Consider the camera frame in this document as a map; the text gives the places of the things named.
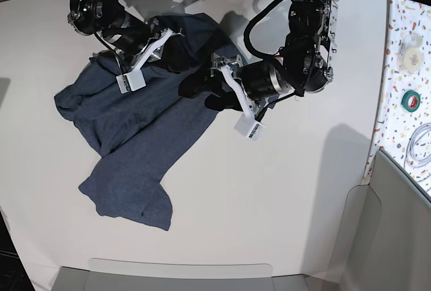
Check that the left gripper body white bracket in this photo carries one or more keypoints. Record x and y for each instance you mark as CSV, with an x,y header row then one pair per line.
x,y
230,68

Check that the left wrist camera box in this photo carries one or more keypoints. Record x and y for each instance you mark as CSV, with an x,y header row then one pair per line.
x,y
250,128

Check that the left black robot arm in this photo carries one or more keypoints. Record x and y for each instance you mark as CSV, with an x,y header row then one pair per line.
x,y
301,65

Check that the dark blue t-shirt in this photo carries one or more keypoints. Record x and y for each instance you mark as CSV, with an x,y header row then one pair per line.
x,y
140,135

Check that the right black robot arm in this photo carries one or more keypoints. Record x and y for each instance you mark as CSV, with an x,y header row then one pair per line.
x,y
128,38

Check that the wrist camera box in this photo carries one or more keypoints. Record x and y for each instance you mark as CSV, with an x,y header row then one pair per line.
x,y
131,81
250,128

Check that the clear tape roll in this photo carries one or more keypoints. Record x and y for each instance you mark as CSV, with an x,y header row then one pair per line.
x,y
411,57

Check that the grey chair at bottom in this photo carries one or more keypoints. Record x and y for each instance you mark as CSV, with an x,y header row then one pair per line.
x,y
104,274

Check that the terrazzo patterned side table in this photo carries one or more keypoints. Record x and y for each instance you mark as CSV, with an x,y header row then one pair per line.
x,y
405,136

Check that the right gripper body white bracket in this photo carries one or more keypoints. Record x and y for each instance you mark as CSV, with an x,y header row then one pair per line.
x,y
153,44

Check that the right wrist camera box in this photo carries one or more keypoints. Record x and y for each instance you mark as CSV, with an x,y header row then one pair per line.
x,y
131,81

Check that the grey chair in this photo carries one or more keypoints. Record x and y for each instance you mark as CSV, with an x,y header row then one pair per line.
x,y
383,241
104,274

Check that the green tape roll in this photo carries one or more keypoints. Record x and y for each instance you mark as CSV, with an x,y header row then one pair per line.
x,y
411,101

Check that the grey chair at right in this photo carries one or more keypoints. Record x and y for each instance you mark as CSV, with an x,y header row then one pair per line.
x,y
383,241

